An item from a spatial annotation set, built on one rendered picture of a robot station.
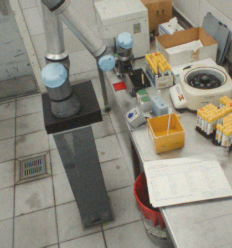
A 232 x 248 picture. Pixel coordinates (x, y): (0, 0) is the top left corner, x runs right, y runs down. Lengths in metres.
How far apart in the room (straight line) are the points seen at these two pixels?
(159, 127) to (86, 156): 0.48
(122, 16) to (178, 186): 1.08
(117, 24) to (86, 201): 1.08
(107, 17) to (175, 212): 1.18
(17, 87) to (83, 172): 1.91
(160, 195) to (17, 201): 1.52
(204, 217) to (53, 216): 1.39
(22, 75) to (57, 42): 1.95
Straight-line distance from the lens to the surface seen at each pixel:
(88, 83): 1.76
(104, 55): 1.44
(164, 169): 1.33
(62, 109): 1.56
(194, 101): 1.57
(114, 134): 2.81
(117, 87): 1.83
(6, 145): 3.05
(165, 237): 1.98
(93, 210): 2.12
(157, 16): 2.42
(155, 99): 1.53
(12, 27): 3.26
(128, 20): 1.96
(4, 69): 3.45
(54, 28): 1.53
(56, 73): 1.49
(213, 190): 1.27
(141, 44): 2.04
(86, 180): 1.88
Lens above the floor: 1.90
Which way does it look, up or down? 41 degrees down
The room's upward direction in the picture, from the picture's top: 9 degrees counter-clockwise
